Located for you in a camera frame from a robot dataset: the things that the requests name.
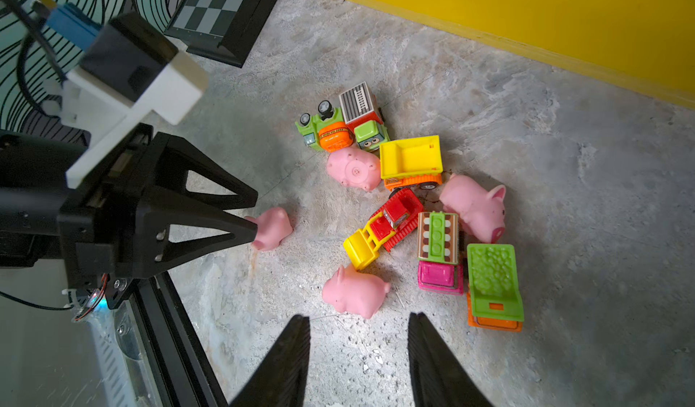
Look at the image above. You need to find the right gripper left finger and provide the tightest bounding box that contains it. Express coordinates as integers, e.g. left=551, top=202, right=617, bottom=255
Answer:
left=229, top=315, right=311, bottom=406

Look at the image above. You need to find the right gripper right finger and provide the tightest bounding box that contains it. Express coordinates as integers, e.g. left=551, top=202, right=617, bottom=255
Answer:
left=407, top=313, right=492, bottom=407

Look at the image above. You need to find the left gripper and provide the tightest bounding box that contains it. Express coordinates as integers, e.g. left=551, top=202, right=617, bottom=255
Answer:
left=57, top=124, right=258, bottom=311

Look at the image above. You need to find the pink toy pig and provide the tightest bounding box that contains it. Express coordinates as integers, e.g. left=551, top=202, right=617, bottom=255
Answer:
left=440, top=175, right=507, bottom=244
left=321, top=265, right=391, bottom=319
left=244, top=207, right=293, bottom=251
left=326, top=146, right=382, bottom=192

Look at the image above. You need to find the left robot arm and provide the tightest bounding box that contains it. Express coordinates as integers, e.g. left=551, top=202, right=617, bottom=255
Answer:
left=1, top=124, right=258, bottom=309

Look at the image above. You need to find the green orange flatbed truck toy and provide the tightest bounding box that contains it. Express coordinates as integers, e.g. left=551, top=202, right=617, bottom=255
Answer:
left=466, top=243, right=525, bottom=333

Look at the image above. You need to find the magenta brown truck toy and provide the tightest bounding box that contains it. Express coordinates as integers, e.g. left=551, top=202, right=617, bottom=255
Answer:
left=417, top=211, right=464, bottom=296

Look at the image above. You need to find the red yellow bulldozer toy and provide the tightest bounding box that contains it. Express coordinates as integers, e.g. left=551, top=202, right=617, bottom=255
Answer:
left=343, top=188, right=425, bottom=270

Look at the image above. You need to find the green orange tractor toy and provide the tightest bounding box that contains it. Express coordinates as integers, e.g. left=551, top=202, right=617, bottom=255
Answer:
left=295, top=100, right=355, bottom=153

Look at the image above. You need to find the black white chessboard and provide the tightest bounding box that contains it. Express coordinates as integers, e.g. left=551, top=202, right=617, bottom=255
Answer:
left=164, top=0, right=278, bottom=68

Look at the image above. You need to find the yellow dump truck toy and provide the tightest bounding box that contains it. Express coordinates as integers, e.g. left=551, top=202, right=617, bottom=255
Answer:
left=379, top=135, right=443, bottom=191

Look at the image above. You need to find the green grey truck toy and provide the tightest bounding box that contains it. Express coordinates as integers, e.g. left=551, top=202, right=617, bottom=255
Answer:
left=338, top=81, right=390, bottom=155

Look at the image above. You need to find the yellow toy shelf unit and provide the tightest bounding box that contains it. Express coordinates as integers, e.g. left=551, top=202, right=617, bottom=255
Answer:
left=348, top=0, right=694, bottom=108

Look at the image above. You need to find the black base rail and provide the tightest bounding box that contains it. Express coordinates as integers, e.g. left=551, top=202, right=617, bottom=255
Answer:
left=129, top=272, right=228, bottom=406

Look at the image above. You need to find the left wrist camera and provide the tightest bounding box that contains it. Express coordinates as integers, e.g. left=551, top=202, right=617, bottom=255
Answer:
left=33, top=0, right=208, bottom=189

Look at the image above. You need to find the white slotted cable duct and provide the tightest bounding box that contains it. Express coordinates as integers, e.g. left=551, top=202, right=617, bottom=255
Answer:
left=86, top=299, right=162, bottom=406

